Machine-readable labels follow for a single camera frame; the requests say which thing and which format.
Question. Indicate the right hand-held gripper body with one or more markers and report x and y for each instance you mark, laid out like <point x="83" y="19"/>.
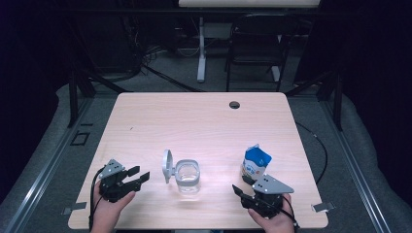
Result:
<point x="268" y="197"/>

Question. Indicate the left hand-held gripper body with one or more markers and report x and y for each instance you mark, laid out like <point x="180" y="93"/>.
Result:
<point x="111" y="186"/>

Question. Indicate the blue and white powder bag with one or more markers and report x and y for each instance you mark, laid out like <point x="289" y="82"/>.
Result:
<point x="256" y="161"/>

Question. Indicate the grey hinged jar lid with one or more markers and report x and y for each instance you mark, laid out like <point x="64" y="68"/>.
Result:
<point x="167" y="166"/>

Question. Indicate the clear plastic jar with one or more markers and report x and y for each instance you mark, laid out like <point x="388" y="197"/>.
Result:
<point x="188" y="181"/>

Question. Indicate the person's right hand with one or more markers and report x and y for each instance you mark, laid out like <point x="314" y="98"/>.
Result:
<point x="278" y="223"/>

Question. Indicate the person's left hand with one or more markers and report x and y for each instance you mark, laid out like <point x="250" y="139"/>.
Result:
<point x="105" y="213"/>

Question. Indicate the grey tape strip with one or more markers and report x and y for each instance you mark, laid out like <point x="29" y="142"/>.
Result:
<point x="76" y="207"/>
<point x="324" y="206"/>

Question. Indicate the black metal stand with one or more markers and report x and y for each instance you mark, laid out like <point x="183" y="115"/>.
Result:
<point x="338" y="103"/>
<point x="73" y="97"/>

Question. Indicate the black chair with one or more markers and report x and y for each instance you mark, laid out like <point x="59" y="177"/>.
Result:
<point x="259" y="59"/>

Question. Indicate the white desk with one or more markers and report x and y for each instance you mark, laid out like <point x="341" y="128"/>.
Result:
<point x="201" y="64"/>

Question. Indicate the aluminium floor rail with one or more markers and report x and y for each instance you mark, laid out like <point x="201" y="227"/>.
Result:
<point x="356" y="171"/>
<point x="45" y="168"/>

